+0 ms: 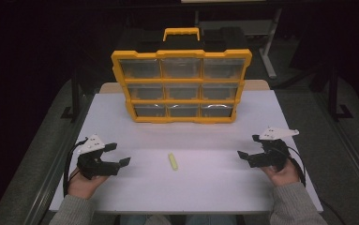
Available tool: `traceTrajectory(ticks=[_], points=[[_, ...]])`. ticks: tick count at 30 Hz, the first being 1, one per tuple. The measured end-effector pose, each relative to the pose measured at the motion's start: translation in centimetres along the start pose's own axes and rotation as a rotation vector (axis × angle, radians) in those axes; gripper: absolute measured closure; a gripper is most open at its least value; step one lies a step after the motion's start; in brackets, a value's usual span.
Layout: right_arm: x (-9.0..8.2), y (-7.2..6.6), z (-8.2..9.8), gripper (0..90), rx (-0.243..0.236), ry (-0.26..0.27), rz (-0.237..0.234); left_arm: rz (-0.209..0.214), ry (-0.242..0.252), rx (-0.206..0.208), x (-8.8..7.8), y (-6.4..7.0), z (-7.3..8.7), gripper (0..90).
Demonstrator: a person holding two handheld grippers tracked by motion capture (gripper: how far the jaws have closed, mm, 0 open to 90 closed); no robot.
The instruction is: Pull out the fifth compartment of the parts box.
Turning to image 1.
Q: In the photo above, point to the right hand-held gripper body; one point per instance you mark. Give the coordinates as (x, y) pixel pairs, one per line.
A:
(274, 154)

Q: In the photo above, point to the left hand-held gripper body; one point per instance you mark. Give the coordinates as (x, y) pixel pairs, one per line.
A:
(94, 165)

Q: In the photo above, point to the yellow-green stick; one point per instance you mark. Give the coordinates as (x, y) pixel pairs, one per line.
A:
(173, 161)

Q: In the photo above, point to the clear plastic organizer drawer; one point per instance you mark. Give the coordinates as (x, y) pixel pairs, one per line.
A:
(182, 91)

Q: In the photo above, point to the yellow black drawer organizer cabinet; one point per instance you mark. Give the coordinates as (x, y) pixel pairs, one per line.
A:
(180, 53)

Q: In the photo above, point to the person's left hand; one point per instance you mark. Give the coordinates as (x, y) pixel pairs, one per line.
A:
(82, 187)

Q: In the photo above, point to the person's right hand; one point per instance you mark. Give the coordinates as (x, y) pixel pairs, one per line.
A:
(283, 178)

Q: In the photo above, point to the black metal stand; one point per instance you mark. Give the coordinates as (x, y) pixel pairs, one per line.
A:
(333, 93)
(75, 97)

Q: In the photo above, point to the grid of clear drawers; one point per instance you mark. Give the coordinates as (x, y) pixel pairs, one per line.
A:
(139, 68)

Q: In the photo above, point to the white desk with metal leg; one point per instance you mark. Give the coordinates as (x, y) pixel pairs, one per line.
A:
(269, 53)

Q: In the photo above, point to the metal frame rail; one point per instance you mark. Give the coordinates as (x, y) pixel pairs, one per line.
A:
(53, 175)
(352, 156)

